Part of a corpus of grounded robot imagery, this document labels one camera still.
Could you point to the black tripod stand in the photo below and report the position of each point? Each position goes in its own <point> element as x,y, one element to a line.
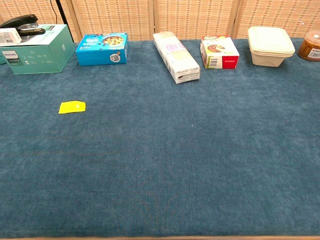
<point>61,15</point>

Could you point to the red white dessert mix box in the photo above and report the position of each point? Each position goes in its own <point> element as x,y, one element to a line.
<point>220,52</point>

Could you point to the woven bamboo folding screen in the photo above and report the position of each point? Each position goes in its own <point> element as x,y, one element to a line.
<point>195,17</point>

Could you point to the small white barcode box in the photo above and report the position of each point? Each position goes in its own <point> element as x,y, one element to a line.
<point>7,37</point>

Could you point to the black stapler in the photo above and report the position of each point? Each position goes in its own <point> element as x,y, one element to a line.
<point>27,20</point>

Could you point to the long white box pack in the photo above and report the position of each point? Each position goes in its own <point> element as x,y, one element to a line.
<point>175,55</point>

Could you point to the blue table cloth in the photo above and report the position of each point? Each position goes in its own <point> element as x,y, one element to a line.
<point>160,150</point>

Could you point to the blue cookie box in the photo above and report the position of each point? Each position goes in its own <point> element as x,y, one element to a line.
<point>100,56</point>

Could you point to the teal Philips box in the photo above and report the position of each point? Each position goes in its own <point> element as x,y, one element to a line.
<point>37,57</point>

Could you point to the brown jar with clear lid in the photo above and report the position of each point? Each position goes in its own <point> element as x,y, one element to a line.
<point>310,48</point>

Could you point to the beige lidded food container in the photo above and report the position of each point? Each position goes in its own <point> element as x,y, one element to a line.
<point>270,42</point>

